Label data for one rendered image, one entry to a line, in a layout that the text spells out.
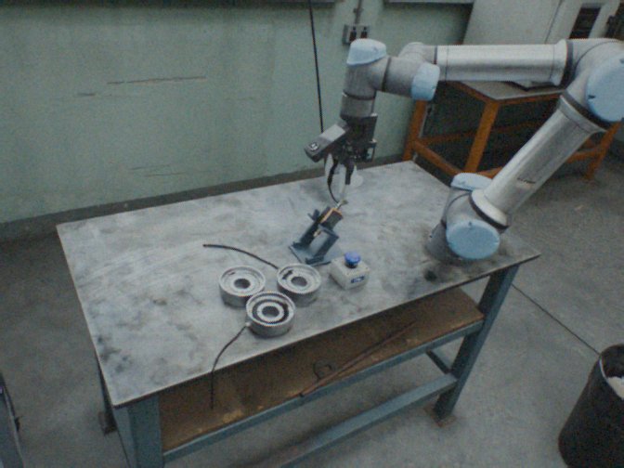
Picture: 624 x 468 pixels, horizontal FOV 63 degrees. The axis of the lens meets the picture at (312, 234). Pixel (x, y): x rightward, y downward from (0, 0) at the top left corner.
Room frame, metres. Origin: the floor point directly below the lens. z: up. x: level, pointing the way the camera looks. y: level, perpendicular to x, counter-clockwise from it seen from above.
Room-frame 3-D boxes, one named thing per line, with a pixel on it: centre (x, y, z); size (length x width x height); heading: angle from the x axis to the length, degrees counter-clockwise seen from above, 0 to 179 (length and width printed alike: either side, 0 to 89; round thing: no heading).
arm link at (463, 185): (1.18, -0.40, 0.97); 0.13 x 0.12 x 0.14; 172
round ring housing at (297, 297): (0.91, 0.01, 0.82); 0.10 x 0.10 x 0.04
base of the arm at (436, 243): (1.18, -0.40, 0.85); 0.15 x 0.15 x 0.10
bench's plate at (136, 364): (1.13, -0.01, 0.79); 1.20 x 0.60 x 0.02; 126
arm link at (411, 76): (1.10, -0.16, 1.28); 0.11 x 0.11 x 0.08; 82
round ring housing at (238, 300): (0.87, 0.14, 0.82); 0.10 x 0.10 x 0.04
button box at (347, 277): (0.99, -0.11, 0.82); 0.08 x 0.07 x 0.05; 126
